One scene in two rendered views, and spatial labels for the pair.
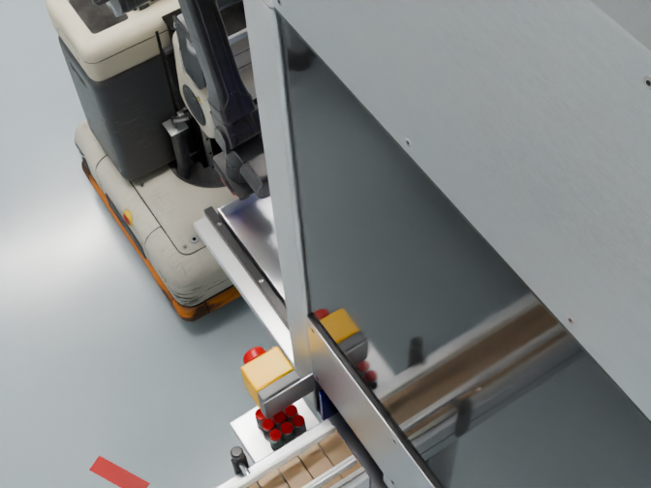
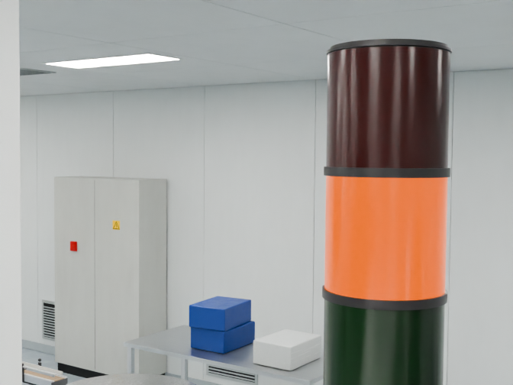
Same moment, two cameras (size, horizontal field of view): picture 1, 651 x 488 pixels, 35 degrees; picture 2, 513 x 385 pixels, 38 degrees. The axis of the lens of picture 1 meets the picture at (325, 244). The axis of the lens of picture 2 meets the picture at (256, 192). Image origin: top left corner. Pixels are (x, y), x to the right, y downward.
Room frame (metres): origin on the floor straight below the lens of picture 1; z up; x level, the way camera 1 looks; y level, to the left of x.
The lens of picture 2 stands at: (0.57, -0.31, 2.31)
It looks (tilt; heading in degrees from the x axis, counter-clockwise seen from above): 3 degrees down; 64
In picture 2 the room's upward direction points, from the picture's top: 1 degrees clockwise
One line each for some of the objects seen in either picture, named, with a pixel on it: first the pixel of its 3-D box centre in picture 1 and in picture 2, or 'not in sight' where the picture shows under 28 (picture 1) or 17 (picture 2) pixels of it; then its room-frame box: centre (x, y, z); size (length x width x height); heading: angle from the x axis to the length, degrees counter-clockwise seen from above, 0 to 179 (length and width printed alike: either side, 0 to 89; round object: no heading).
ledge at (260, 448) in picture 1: (282, 436); not in sight; (0.69, 0.09, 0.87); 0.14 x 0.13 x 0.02; 30
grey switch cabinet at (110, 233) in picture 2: not in sight; (108, 278); (2.49, 7.08, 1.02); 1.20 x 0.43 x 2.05; 120
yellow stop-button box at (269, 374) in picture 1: (271, 381); not in sight; (0.74, 0.10, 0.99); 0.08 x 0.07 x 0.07; 30
